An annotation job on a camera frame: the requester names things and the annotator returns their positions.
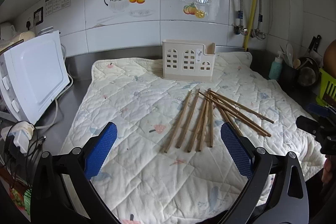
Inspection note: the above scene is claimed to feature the brown wooden chopstick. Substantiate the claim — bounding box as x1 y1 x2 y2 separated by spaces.
197 97 209 152
209 100 214 148
163 90 192 153
200 92 271 137
216 102 243 136
209 93 243 136
187 98 207 152
209 89 274 123
208 89 271 137
176 89 200 148

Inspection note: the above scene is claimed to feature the green plastic basket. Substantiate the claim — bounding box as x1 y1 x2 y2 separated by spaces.
316 68 336 108

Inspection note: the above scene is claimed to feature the black utensil pot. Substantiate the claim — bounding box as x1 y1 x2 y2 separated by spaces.
278 35 324 93

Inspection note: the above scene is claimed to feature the teal soap bottle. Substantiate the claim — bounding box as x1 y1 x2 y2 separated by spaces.
268 51 283 80

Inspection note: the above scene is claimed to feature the white quilted patterned mat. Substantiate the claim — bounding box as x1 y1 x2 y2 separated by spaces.
62 52 325 223

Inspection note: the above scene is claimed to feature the white microwave oven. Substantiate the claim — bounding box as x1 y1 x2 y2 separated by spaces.
1 31 70 124

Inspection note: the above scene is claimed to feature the beige plastic utensil holder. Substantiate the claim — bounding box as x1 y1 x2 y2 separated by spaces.
162 39 216 82

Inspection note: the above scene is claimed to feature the right braided metal hose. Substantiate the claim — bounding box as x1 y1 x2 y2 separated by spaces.
252 0 267 40

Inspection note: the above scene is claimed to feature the yellow gas hose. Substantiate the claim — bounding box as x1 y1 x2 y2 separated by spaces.
242 0 263 52

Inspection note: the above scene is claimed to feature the black wall socket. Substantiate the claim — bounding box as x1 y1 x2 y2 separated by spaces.
33 7 44 26

